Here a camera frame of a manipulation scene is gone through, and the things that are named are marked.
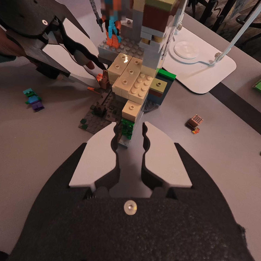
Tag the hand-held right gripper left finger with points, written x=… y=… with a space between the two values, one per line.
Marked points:
x=95 y=161

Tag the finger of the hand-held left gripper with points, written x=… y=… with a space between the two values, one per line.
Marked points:
x=79 y=34
x=59 y=55

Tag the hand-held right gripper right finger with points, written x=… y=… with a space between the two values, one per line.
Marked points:
x=167 y=163

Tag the blue green zombie minifigure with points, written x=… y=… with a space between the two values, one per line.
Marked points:
x=32 y=100

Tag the toy brick building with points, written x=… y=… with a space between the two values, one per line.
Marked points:
x=130 y=81

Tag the grey desk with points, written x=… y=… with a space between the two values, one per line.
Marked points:
x=40 y=132

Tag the person's left hand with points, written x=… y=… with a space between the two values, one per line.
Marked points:
x=10 y=44

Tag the orange toy minifigure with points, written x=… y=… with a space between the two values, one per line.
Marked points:
x=114 y=40

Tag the small brown brick crate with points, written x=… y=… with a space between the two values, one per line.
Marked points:
x=195 y=120

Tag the white lamp base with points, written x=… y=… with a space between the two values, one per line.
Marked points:
x=204 y=77

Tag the green flat plate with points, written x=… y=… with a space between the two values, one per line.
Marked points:
x=258 y=85

